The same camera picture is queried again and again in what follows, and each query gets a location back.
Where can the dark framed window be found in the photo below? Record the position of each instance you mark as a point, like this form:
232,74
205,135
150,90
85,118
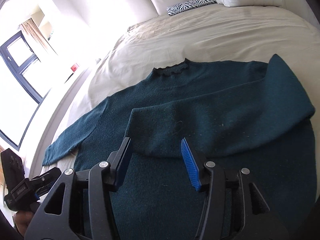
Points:
27,91

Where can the left hand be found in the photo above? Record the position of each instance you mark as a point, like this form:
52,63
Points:
22,219

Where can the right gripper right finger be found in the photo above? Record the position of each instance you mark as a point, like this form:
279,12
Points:
195,164

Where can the zebra print pillow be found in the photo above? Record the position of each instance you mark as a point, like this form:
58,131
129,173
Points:
188,5

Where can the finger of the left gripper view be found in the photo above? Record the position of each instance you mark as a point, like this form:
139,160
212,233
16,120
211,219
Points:
42,184

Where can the dark teal knit sweater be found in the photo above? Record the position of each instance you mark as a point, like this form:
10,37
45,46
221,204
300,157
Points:
239,114

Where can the beige curtain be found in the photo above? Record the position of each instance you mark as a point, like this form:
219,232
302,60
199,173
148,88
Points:
31,30

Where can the beige bed sheet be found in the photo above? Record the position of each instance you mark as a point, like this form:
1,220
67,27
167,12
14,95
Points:
211,33

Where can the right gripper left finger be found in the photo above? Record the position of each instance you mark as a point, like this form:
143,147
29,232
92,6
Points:
119,162

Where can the red box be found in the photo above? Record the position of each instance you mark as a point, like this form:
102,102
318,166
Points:
74,67

